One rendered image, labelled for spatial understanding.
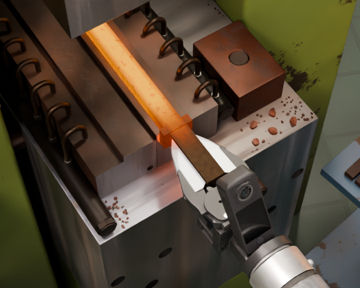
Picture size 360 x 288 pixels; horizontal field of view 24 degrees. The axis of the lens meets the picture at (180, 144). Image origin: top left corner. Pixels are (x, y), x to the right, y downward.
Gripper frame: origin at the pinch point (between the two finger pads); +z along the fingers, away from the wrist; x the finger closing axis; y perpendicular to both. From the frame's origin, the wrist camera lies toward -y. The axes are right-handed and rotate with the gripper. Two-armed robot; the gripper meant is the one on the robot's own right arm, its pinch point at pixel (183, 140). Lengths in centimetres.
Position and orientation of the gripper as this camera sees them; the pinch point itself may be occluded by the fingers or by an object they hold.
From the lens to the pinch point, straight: 111.9
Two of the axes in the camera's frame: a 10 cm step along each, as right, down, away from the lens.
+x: 8.4, -4.7, 2.9
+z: -5.5, -7.1, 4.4
